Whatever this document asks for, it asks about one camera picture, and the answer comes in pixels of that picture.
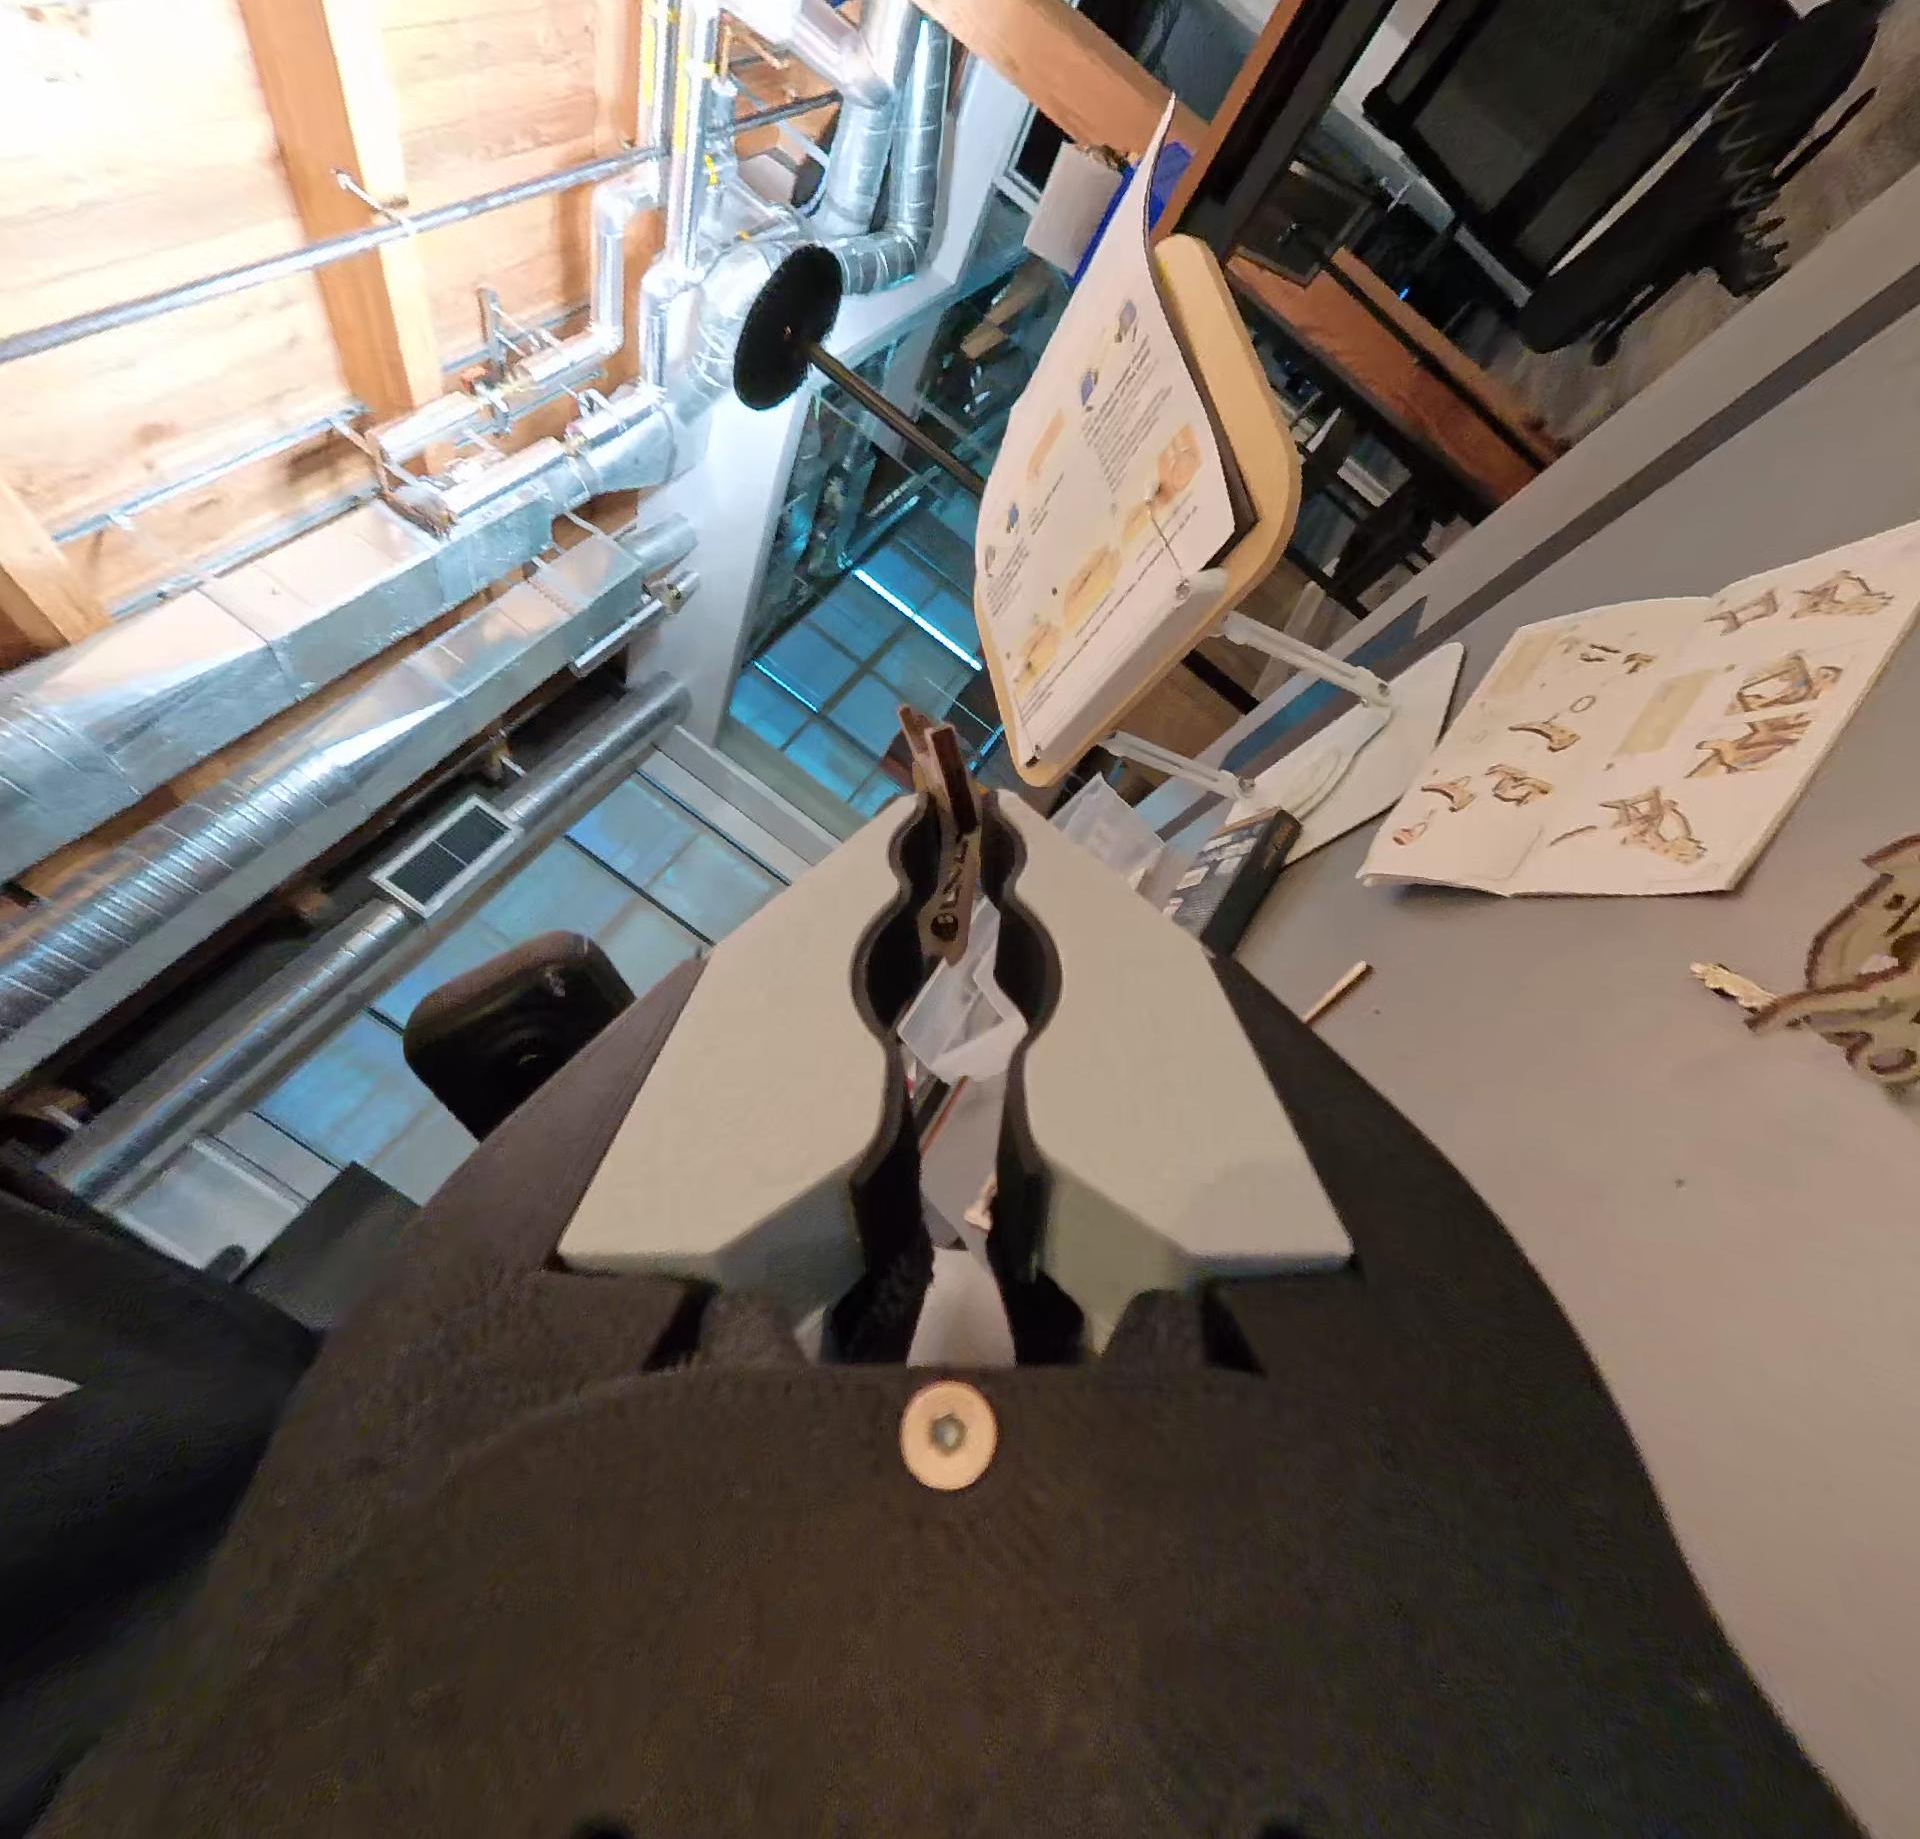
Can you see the silver ventilation duct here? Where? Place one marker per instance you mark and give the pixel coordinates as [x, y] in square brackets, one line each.
[300, 670]

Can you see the wooden model lever assembly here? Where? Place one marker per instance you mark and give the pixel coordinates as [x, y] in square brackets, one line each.
[948, 879]

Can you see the dark cardboard kit box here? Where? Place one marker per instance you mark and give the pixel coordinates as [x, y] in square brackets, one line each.
[1238, 879]

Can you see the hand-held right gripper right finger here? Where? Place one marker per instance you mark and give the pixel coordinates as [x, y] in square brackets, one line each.
[1171, 1105]

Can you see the black fuzzy disc on rod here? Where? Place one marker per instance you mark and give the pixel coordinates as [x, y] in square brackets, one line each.
[788, 325]

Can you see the round silver duct pipe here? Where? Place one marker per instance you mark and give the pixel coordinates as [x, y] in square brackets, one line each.
[300, 879]

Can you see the white vent grille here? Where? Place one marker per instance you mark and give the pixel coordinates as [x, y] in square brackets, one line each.
[447, 857]

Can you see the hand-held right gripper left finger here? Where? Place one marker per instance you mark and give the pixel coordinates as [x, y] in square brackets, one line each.
[735, 1105]

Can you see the colour printed instruction manual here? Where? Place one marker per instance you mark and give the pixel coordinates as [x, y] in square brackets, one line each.
[1096, 489]

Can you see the black office chair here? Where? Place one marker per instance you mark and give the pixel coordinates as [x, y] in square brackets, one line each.
[1575, 115]

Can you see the wooden wedge stick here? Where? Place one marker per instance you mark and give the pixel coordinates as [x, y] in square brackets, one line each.
[1336, 993]

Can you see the open instruction booklet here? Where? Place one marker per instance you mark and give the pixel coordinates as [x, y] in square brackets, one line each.
[1635, 730]

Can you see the clear plastic storage box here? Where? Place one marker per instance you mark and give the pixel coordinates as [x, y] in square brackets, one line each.
[1110, 835]

